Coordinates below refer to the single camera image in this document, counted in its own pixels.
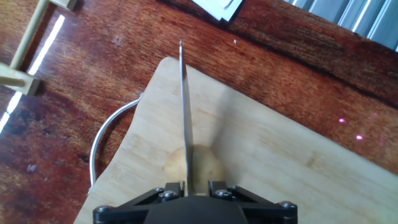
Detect small yellow potato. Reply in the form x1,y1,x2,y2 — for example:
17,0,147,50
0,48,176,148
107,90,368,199
163,144,227,194

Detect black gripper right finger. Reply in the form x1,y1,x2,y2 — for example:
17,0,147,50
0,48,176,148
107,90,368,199
207,180,298,224

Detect steel chef knife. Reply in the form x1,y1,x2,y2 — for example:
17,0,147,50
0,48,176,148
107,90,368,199
178,39,195,197

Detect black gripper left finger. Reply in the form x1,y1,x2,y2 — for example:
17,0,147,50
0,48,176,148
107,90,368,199
92,180,185,224

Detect bamboo cutting board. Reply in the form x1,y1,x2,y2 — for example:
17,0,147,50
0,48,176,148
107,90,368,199
73,56,398,224

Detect wooden knife rack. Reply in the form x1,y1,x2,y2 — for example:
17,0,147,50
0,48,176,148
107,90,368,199
0,0,78,96

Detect printed white paper stack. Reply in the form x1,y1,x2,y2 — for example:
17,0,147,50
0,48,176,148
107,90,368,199
191,0,245,22

